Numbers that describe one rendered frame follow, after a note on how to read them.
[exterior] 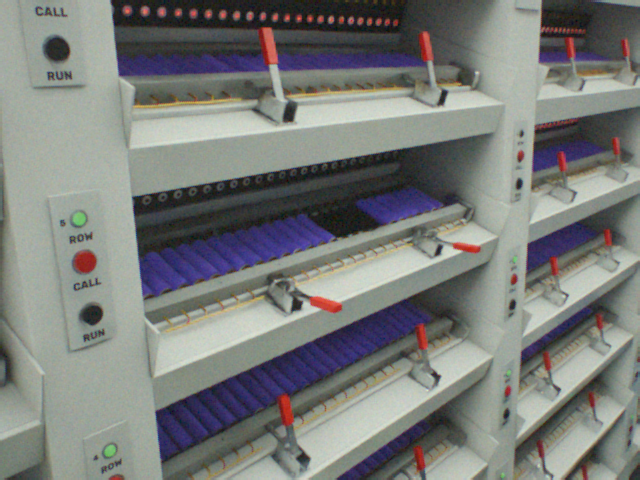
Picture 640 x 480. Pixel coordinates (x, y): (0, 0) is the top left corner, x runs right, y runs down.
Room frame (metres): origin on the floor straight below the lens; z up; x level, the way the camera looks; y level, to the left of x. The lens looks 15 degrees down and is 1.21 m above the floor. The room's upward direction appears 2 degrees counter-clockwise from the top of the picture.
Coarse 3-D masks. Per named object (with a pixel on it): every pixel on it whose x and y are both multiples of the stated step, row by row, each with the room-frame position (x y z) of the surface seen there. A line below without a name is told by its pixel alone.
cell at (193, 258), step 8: (184, 248) 0.68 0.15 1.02; (184, 256) 0.67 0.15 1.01; (192, 256) 0.67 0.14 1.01; (200, 256) 0.67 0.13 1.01; (192, 264) 0.66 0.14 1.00; (200, 264) 0.65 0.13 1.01; (208, 264) 0.66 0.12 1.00; (200, 272) 0.65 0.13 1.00; (208, 272) 0.64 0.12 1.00; (216, 272) 0.65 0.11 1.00
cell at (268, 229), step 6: (264, 228) 0.76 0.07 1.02; (270, 228) 0.76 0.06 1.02; (270, 234) 0.76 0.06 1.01; (276, 234) 0.75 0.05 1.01; (282, 234) 0.75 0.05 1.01; (276, 240) 0.75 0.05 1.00; (282, 240) 0.74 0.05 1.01; (288, 240) 0.74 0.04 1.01; (288, 246) 0.73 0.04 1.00; (294, 246) 0.73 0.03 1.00; (294, 252) 0.73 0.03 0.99
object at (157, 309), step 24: (432, 216) 0.89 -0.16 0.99; (456, 216) 0.93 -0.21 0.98; (360, 240) 0.77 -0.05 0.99; (384, 240) 0.81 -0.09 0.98; (264, 264) 0.67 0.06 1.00; (288, 264) 0.68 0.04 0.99; (312, 264) 0.71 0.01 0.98; (192, 288) 0.60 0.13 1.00; (216, 288) 0.61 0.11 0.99; (240, 288) 0.63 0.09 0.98; (144, 312) 0.55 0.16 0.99; (168, 312) 0.57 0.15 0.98
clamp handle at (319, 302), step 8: (288, 288) 0.63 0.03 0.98; (296, 296) 0.62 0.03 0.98; (304, 296) 0.62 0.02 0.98; (312, 296) 0.62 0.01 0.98; (320, 296) 0.61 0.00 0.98; (312, 304) 0.61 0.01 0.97; (320, 304) 0.60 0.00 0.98; (328, 304) 0.59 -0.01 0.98; (336, 304) 0.59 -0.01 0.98; (336, 312) 0.59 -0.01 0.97
